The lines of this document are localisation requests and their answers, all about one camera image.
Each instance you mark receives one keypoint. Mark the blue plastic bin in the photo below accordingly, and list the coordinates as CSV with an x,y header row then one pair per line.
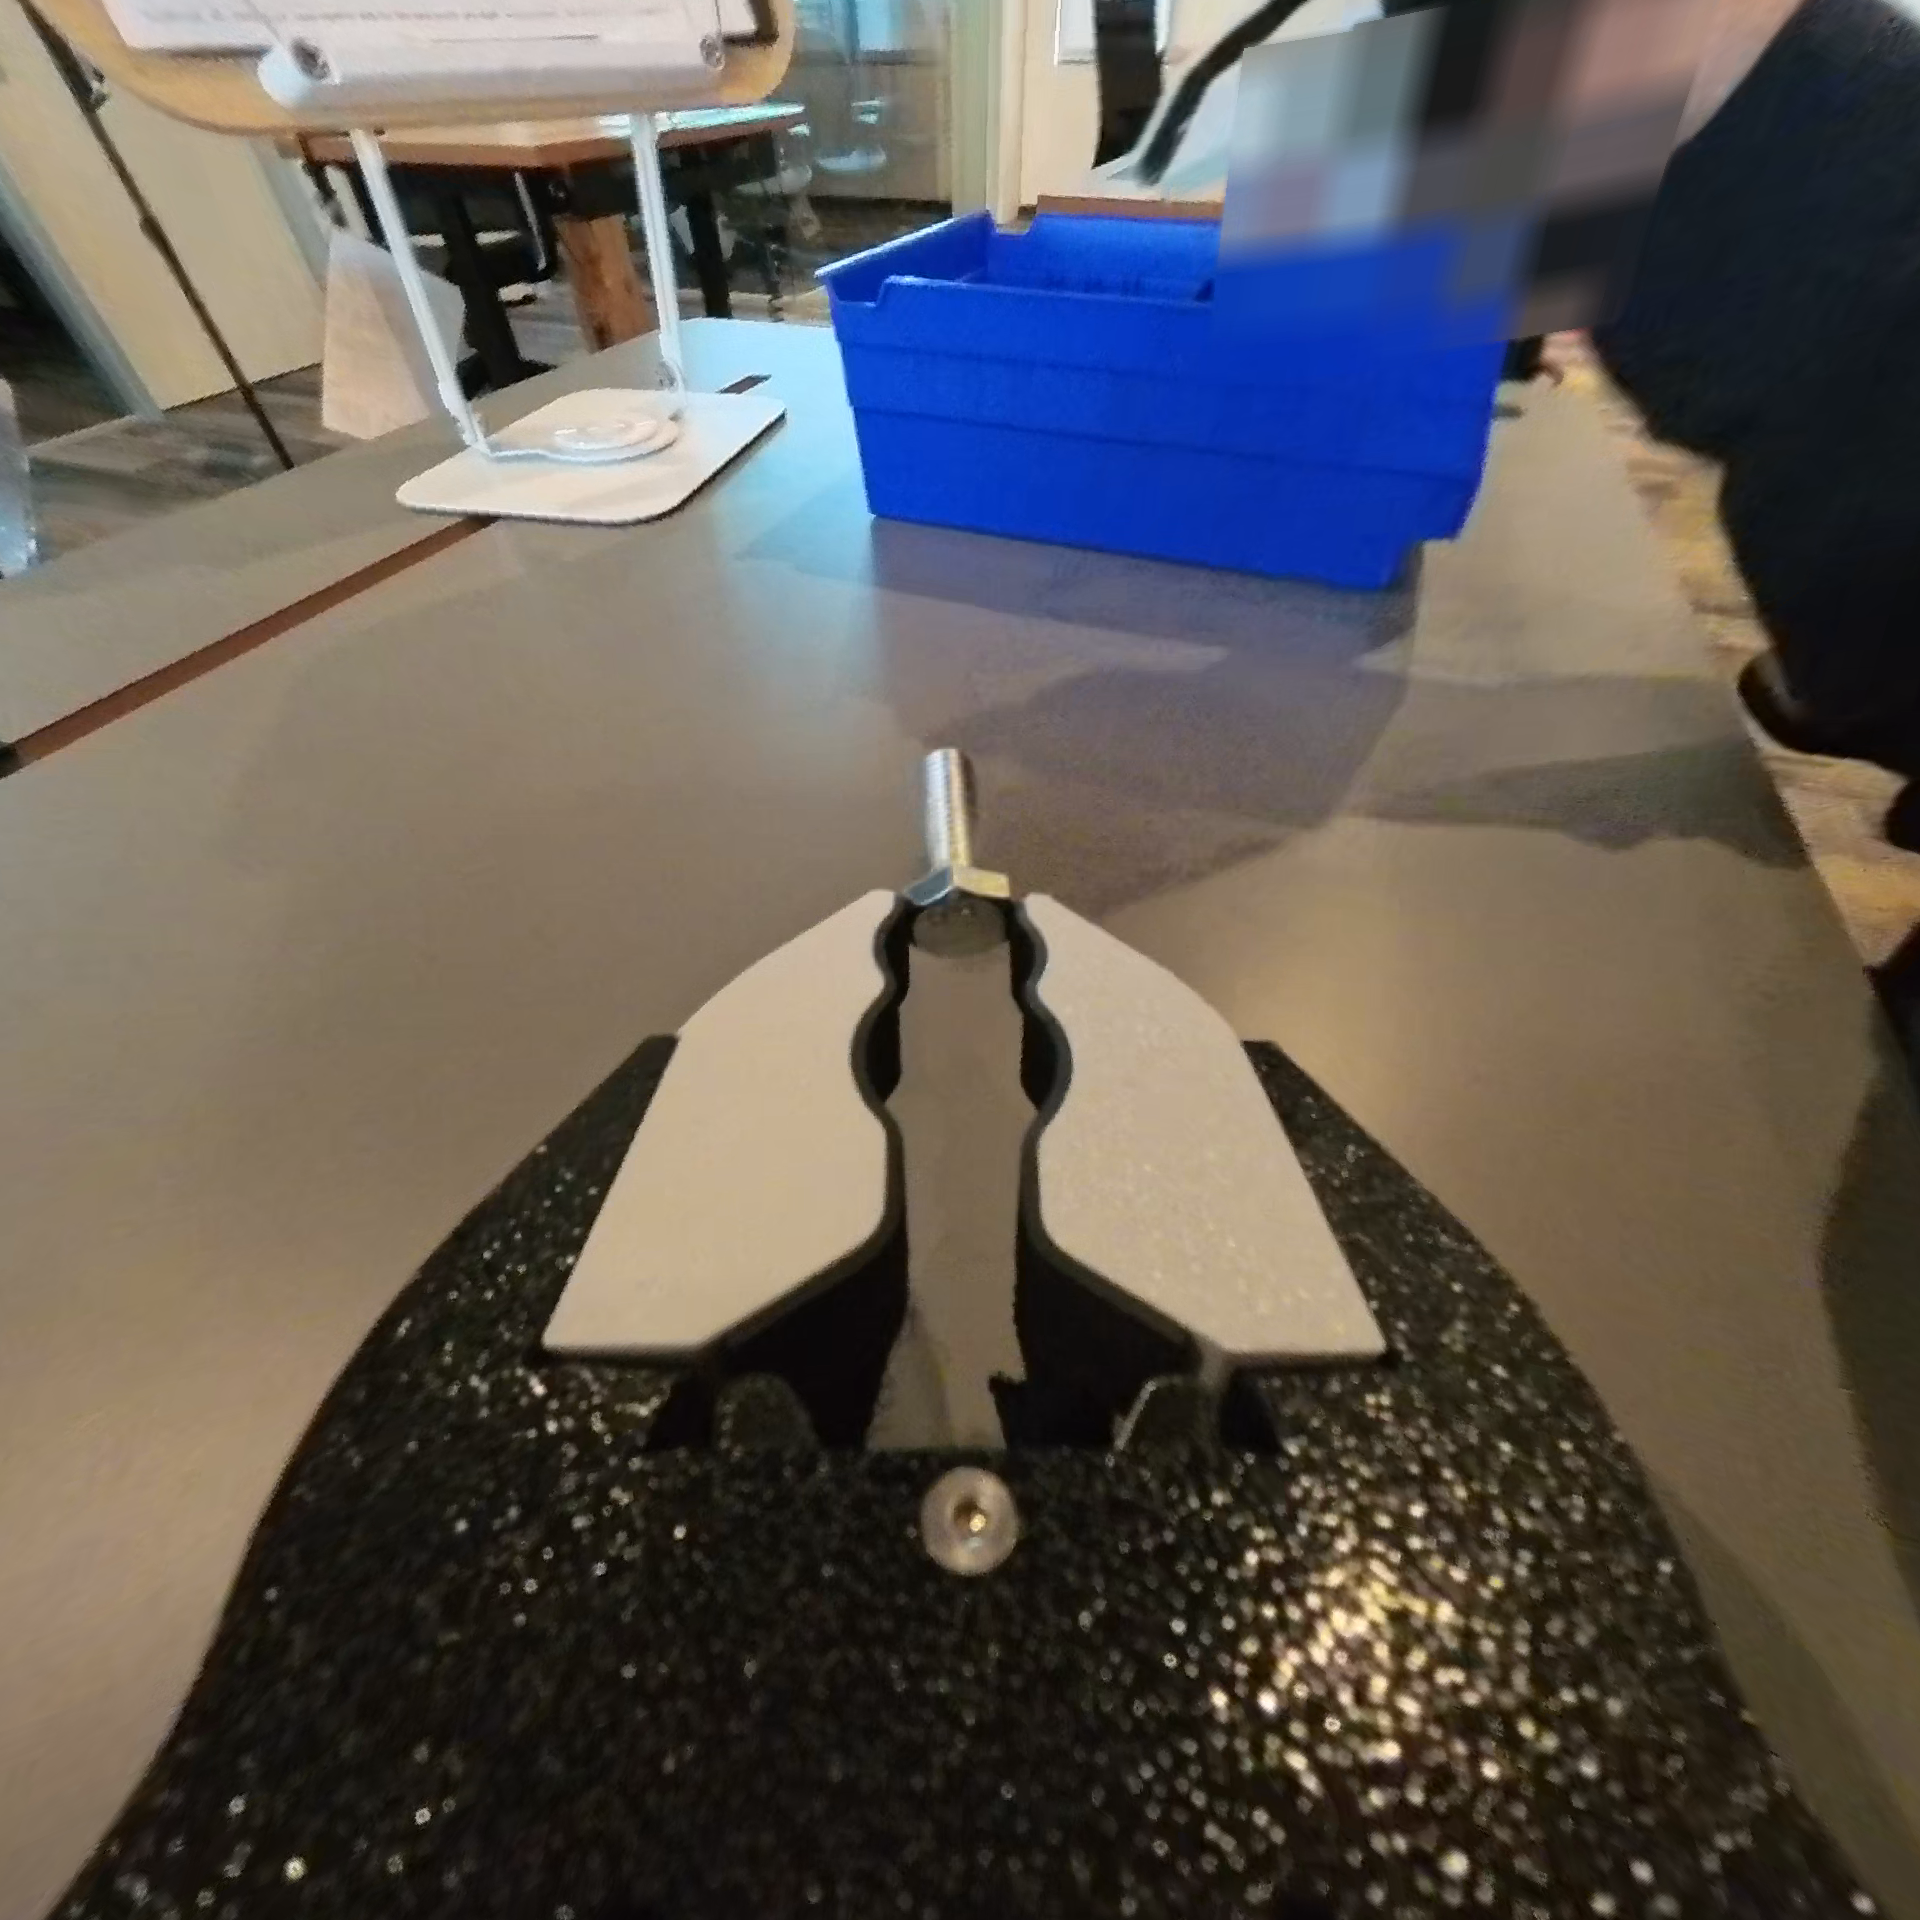
x,y
1138,436

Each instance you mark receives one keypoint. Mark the wooden table with black legs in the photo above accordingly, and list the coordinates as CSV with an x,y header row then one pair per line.
x,y
602,135

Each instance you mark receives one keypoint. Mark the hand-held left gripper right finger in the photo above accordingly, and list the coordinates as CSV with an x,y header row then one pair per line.
x,y
1189,1188

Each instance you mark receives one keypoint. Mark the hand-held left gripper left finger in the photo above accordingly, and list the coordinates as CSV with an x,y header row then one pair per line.
x,y
732,1169

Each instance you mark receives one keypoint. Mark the silver hex bolt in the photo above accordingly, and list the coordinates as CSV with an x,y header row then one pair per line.
x,y
948,814

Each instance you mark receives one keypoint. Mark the clear acrylic sign stand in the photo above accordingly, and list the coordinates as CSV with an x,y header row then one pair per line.
x,y
602,474

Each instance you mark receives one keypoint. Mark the person's right forearm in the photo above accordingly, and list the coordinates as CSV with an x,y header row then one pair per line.
x,y
1802,303

